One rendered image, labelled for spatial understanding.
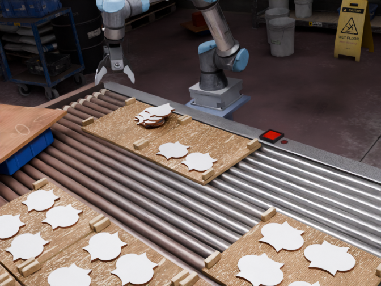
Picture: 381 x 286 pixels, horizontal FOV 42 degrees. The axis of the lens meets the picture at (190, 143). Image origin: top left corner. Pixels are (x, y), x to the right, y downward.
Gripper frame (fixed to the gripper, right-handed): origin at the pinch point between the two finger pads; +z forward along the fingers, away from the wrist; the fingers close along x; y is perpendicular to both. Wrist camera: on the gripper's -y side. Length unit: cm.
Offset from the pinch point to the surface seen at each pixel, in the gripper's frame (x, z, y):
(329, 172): -73, 13, -48
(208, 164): -32.3, 20.5, -28.8
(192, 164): -26.8, 22.0, -25.9
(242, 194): -39, 19, -49
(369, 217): -72, 9, -76
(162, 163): -16.5, 26.2, -18.4
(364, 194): -77, 10, -65
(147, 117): -17.0, 26.9, 16.0
